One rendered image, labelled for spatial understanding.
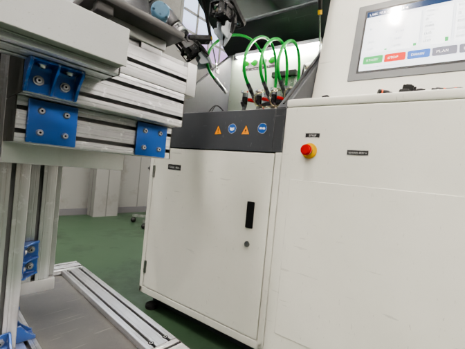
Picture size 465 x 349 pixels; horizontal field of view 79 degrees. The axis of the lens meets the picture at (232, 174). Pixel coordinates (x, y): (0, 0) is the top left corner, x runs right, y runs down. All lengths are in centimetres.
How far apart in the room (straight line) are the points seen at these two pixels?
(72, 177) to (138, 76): 317
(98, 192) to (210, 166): 270
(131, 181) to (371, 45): 346
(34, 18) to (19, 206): 46
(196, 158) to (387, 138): 73
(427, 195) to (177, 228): 95
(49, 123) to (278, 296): 85
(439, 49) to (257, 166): 75
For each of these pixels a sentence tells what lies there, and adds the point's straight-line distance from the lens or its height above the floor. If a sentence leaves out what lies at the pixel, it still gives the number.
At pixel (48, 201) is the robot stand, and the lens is 92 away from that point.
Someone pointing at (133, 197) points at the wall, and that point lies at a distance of 419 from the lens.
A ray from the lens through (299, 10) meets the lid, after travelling 168.
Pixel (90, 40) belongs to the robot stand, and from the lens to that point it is 57.
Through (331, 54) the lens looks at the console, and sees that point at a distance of 137.
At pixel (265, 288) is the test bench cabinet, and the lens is 110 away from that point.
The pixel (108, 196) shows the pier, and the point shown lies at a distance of 382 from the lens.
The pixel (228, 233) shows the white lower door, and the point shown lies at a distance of 114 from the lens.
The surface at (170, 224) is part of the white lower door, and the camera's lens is 135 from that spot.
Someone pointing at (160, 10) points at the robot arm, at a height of 133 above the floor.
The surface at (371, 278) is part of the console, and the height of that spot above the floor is 44.
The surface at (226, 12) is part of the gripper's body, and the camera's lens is 123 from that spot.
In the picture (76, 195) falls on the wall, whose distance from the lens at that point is 389.
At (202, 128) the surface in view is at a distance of 124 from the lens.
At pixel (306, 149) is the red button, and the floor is 80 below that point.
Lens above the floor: 71
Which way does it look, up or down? 1 degrees down
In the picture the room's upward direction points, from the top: 6 degrees clockwise
